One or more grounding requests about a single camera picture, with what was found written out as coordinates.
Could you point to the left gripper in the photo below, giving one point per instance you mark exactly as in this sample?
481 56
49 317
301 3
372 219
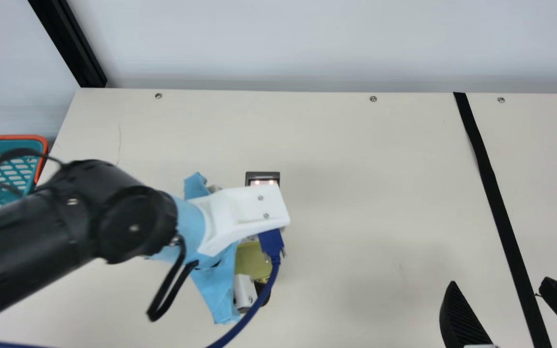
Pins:
213 285

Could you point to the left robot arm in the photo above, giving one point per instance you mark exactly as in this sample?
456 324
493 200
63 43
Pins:
41 232

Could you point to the black strip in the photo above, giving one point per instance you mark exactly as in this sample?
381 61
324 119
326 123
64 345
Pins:
496 203

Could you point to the teal shopping basket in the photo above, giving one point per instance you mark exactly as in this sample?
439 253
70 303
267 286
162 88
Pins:
7 174

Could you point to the black post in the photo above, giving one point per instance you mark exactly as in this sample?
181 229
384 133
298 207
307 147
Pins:
65 43

